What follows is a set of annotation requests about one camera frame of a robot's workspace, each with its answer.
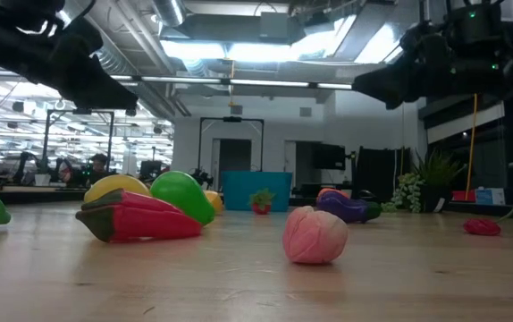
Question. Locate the black standing panel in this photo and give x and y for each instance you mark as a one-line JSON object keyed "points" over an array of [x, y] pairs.
{"points": [[381, 172]]}

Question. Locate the leafy red toy strawberry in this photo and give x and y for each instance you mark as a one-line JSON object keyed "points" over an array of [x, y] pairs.
{"points": [[261, 203]]}

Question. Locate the silver ceiling duct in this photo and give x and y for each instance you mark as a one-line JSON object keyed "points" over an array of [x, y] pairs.
{"points": [[169, 11]]}

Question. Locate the black background robot arm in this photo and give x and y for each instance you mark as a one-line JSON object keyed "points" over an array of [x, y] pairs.
{"points": [[202, 177]]}

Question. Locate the blue cardboard box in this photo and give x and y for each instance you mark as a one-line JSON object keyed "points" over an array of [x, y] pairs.
{"points": [[490, 196]]}

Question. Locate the yellow toy banana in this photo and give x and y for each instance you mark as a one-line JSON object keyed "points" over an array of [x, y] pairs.
{"points": [[215, 201]]}

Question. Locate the yellow toy lemon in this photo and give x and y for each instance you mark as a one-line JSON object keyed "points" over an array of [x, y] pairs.
{"points": [[113, 183]]}

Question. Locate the purple toy eggplant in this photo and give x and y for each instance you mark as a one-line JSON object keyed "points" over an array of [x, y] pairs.
{"points": [[346, 208]]}

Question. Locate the red box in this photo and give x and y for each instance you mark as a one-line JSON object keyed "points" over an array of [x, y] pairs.
{"points": [[462, 196]]}

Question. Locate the white pot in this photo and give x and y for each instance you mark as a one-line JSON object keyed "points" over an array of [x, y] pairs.
{"points": [[42, 179]]}

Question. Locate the black gantry frame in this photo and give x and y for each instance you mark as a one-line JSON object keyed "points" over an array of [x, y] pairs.
{"points": [[45, 134], [232, 119]]}

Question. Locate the green toy pear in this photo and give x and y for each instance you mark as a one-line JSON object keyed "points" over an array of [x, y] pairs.
{"points": [[180, 192]]}

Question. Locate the green potted artificial plant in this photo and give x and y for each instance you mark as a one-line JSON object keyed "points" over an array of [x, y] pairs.
{"points": [[433, 188]]}

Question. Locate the long ceiling light fixture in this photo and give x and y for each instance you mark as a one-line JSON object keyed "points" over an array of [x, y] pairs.
{"points": [[261, 83]]}

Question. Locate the small black monitor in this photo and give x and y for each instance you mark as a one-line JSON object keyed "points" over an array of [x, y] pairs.
{"points": [[150, 169]]}

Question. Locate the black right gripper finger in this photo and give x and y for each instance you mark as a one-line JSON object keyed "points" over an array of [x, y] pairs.
{"points": [[395, 87]]}

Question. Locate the orange toy orange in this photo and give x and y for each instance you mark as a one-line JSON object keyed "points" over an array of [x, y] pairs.
{"points": [[332, 192]]}

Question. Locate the red toy chili pepper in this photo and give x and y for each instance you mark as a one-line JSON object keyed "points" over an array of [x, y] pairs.
{"points": [[149, 223]]}

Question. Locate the person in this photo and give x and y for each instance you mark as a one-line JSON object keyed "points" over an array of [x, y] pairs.
{"points": [[99, 163]]}

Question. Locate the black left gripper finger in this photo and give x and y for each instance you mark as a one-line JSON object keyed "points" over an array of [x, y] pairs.
{"points": [[104, 96]]}

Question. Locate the black wall television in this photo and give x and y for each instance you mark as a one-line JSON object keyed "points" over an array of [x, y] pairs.
{"points": [[328, 156]]}

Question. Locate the black aluminium table frame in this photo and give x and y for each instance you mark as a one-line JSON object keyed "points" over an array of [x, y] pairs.
{"points": [[453, 208]]}

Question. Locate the blue plastic tupperware container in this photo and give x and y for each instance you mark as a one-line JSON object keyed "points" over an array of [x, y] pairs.
{"points": [[238, 190]]}

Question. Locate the red toy cherry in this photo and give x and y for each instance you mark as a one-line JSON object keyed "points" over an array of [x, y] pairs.
{"points": [[482, 226]]}

